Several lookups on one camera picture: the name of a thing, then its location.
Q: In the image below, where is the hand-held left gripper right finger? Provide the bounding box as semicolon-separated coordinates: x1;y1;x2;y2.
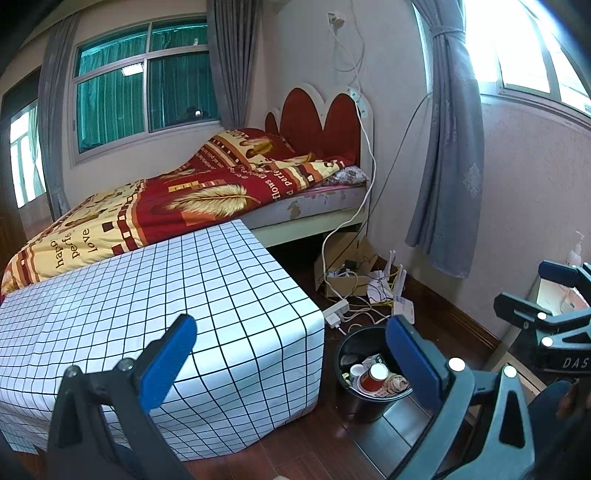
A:
385;316;539;480

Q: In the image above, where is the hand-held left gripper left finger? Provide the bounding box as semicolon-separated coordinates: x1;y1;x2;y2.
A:
46;314;198;480

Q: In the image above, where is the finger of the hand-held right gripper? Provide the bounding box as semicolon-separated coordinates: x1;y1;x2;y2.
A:
493;293;555;333
539;261;591;289

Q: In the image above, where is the red paper cup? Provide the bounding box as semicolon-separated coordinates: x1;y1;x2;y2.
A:
359;363;389;393

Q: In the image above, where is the black bucket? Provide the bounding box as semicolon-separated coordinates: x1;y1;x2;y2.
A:
335;325;414;424

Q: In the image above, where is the white pump bottle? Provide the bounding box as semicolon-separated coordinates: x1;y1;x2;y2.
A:
567;230;585;267

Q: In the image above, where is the person's dark blue clothing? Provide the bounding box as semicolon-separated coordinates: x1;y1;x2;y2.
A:
529;381;591;421

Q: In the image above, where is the white router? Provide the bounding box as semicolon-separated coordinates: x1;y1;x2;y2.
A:
387;250;416;324

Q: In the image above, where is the white power strip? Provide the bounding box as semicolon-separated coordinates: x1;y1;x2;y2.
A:
348;85;370;116
322;299;350;329

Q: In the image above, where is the cardboard box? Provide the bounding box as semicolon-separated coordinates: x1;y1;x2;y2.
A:
315;233;377;298

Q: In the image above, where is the grey patterned curtain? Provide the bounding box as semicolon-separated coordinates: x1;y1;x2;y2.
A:
405;0;483;279

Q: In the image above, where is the red yellow printed quilt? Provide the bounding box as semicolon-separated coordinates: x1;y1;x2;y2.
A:
0;128;361;296

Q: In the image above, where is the floral pillow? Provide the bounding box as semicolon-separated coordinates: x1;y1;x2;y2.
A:
323;165;371;188

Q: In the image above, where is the bright window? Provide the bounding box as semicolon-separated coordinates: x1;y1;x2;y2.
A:
462;0;591;114

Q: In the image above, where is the narrow side window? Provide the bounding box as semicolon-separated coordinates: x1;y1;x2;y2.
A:
9;99;47;208

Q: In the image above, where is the large window with green curtain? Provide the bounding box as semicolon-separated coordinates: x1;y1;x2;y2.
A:
69;16;220;164

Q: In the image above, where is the white red headboard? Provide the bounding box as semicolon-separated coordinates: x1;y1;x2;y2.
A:
264;83;374;167

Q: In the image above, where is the white cable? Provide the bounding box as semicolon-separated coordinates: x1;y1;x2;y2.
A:
322;9;374;278

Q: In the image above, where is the black cable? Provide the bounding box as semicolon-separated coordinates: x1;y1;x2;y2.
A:
365;90;432;241

